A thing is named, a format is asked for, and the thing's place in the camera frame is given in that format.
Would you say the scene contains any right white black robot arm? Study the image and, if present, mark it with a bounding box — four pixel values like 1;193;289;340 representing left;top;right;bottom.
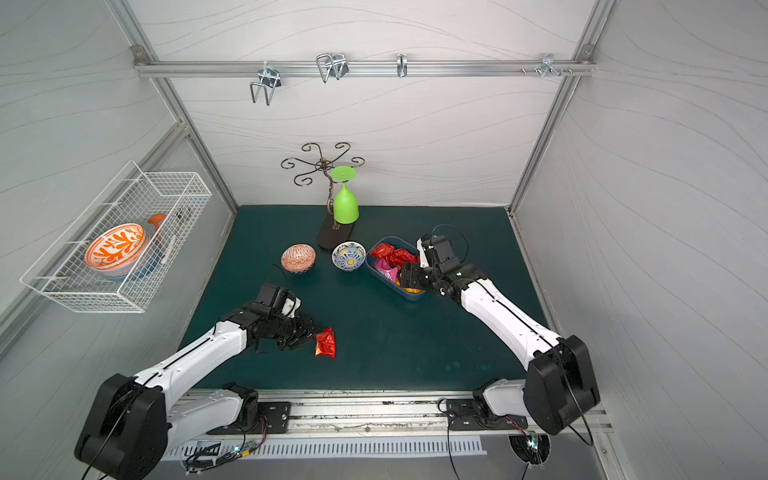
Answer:
398;234;601;435

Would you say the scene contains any pink tea bag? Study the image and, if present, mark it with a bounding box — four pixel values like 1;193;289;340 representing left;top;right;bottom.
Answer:
374;259;399;284

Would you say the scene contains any dark cup stand with rod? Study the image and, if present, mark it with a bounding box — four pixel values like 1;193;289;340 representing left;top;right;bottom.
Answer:
280;142;366;251

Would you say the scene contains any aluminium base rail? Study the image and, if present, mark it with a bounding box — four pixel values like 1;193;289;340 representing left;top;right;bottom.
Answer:
119;389;614;442

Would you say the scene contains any metal double hook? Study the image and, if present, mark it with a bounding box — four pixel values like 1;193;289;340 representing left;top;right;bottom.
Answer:
249;62;282;106

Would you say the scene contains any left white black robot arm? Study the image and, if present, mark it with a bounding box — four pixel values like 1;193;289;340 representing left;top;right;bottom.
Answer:
74;283;323;479

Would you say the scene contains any green plastic goblet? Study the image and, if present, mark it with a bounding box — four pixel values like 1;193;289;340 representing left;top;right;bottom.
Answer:
331;166;359;225

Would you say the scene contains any orange spoon in basket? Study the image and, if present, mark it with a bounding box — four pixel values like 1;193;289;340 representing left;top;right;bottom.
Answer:
147;213;166;243

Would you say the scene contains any blue plastic storage box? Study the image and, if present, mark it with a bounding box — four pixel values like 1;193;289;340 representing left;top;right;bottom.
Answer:
365;235;425;301

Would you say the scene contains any aluminium top rail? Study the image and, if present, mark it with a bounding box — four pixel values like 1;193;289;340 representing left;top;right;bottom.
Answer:
134;58;597;79

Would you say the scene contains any white wire wall basket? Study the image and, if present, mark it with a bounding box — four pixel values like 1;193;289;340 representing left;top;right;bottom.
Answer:
20;161;211;314

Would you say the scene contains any orange patterned ceramic bowl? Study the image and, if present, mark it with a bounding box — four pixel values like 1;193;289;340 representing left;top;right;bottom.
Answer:
280;244;317;274

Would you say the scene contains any large red tea bag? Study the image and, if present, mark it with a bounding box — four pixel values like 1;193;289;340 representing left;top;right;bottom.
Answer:
386;248;420;268

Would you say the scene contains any blue patterned small bowl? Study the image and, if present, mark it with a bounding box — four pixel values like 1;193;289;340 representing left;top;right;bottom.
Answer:
332;241;367;272

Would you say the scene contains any orange white bowl in basket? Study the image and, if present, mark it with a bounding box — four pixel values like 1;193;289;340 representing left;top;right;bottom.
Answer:
84;223;148;278

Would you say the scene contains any metal hook right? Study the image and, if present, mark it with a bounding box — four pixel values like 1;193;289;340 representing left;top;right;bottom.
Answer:
520;54;573;78

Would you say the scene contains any red tea bag front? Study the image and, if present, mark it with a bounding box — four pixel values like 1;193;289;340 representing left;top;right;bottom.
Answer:
315;328;336;358

